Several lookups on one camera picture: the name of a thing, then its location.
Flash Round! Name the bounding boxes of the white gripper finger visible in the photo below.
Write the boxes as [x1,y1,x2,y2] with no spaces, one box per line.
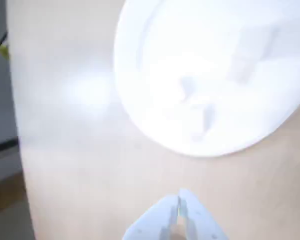
[177,188,228,240]
[121,195,179,240]

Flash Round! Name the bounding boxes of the white cube block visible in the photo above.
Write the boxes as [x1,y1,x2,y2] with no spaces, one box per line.
[229,23,283,85]
[178,73,217,137]

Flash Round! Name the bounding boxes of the white paper plate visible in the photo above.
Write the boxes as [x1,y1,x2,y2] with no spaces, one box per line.
[113,0,300,158]

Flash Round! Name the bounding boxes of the black bar with white lettering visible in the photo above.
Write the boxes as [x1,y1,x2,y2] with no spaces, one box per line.
[0,138,17,160]

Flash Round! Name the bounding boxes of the small green tag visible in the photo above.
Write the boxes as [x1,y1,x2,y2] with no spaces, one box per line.
[0,44,10,60]

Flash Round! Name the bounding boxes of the brown wooden frame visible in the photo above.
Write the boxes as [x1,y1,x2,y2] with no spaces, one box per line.
[0,172,29,216]

